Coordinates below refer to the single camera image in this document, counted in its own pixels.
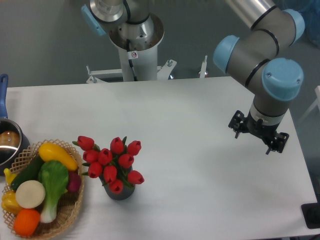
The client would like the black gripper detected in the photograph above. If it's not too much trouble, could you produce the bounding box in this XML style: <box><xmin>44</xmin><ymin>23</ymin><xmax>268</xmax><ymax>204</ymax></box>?
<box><xmin>228</xmin><ymin>110</ymin><xmax>290</xmax><ymax>155</ymax></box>

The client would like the red tulip bouquet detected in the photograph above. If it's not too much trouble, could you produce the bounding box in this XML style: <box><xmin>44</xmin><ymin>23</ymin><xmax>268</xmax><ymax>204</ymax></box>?
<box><xmin>72</xmin><ymin>136</ymin><xmax>145</xmax><ymax>189</ymax></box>

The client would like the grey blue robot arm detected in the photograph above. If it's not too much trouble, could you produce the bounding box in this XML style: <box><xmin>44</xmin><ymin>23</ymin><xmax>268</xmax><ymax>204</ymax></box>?
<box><xmin>81</xmin><ymin>0</ymin><xmax>305</xmax><ymax>153</ymax></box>

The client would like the dark grey ribbed vase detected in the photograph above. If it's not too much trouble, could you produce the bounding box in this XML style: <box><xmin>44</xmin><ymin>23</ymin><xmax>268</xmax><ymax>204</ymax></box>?
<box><xmin>99</xmin><ymin>165</ymin><xmax>136</xmax><ymax>201</ymax></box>

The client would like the black device at table edge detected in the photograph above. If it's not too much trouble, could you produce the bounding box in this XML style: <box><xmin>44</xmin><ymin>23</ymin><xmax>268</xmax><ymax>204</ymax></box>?
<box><xmin>301</xmin><ymin>202</ymin><xmax>320</xmax><ymax>229</ymax></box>

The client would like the blue plastic bag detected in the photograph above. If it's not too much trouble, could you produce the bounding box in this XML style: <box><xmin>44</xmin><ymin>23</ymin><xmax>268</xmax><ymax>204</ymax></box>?
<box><xmin>274</xmin><ymin>0</ymin><xmax>320</xmax><ymax>48</ymax></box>

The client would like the purple red onion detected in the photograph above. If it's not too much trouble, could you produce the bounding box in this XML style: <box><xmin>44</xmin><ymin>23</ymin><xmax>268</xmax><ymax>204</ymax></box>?
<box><xmin>66</xmin><ymin>171</ymin><xmax>82</xmax><ymax>193</ymax></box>

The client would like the woven wicker basket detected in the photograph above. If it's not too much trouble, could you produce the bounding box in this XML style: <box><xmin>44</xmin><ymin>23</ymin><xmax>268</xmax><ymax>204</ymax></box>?
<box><xmin>0</xmin><ymin>139</ymin><xmax>85</xmax><ymax>240</ymax></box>

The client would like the green bok choy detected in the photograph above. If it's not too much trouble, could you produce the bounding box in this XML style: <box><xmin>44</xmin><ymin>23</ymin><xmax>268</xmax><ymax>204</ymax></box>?
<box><xmin>38</xmin><ymin>160</ymin><xmax>69</xmax><ymax>224</ymax></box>

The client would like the yellow squash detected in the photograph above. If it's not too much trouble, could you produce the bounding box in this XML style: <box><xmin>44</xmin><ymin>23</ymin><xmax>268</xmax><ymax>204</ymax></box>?
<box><xmin>38</xmin><ymin>142</ymin><xmax>79</xmax><ymax>171</ymax></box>

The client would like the green cucumber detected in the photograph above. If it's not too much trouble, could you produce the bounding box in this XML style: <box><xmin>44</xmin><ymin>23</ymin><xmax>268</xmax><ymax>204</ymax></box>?
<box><xmin>10</xmin><ymin>155</ymin><xmax>45</xmax><ymax>191</ymax></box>

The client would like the orange fruit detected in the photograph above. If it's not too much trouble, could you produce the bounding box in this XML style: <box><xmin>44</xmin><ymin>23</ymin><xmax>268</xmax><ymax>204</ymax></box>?
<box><xmin>13</xmin><ymin>208</ymin><xmax>40</xmax><ymax>237</ymax></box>

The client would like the yellow banana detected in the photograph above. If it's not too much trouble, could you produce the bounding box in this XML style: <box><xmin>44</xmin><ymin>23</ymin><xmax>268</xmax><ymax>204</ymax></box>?
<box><xmin>3</xmin><ymin>168</ymin><xmax>17</xmax><ymax>186</ymax></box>

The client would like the yellow bell pepper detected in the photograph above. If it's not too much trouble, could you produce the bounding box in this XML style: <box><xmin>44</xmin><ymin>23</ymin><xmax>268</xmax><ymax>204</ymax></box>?
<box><xmin>1</xmin><ymin>190</ymin><xmax>23</xmax><ymax>215</ymax></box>

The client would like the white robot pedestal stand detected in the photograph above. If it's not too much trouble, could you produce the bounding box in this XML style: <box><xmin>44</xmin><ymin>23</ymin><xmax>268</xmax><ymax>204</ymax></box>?
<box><xmin>85</xmin><ymin>44</ymin><xmax>210</xmax><ymax>84</ymax></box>

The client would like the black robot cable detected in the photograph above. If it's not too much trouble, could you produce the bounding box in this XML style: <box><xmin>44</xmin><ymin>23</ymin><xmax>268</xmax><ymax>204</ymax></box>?
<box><xmin>122</xmin><ymin>0</ymin><xmax>138</xmax><ymax>82</ymax></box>

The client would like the blue handled steel saucepan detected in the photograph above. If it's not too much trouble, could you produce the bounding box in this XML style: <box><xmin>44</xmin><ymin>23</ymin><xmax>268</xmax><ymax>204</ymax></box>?
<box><xmin>0</xmin><ymin>73</ymin><xmax>30</xmax><ymax>177</ymax></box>

